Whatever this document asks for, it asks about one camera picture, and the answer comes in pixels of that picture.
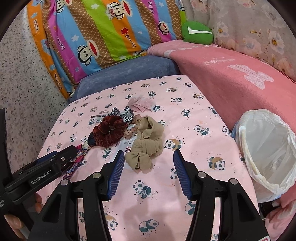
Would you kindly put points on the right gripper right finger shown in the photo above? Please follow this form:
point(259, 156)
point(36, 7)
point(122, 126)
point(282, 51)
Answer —
point(238, 217)

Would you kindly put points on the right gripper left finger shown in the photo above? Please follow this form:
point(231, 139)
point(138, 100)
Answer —
point(58, 219)

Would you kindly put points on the dark red velvet scrunchie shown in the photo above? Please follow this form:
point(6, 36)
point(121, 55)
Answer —
point(108, 132)

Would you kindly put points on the white paper tag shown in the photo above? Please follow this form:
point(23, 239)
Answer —
point(125, 145)

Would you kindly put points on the beige stocking cloth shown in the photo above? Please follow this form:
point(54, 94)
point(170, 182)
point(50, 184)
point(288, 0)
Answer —
point(149, 144)

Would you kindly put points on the pink clear plastic packet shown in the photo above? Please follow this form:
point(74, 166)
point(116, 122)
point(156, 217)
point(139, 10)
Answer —
point(140, 104)

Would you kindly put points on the colourful patterned ribbon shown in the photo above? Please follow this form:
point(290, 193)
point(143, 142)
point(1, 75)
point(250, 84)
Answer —
point(82, 150)

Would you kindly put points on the white plastic trash bag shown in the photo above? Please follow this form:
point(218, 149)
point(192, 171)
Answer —
point(267, 144)

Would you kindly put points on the person's left hand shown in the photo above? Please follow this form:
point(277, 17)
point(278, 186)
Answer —
point(16, 224)

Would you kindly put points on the pink panda print cloth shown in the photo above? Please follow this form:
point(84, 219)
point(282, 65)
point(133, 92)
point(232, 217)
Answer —
point(149, 203)

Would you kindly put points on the pink blanket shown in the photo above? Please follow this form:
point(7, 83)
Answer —
point(232, 82)

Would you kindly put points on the colourful monkey striped quilt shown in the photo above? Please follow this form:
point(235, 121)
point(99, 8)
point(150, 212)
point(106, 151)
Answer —
point(78, 38)

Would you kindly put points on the blue mattress cushion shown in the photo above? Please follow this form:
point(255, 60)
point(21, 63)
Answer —
point(139, 68)

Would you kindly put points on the grey floral bedsheet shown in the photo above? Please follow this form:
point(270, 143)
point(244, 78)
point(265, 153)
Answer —
point(254, 28)

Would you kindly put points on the green check mark cushion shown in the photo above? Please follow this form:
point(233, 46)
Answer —
point(197, 33)

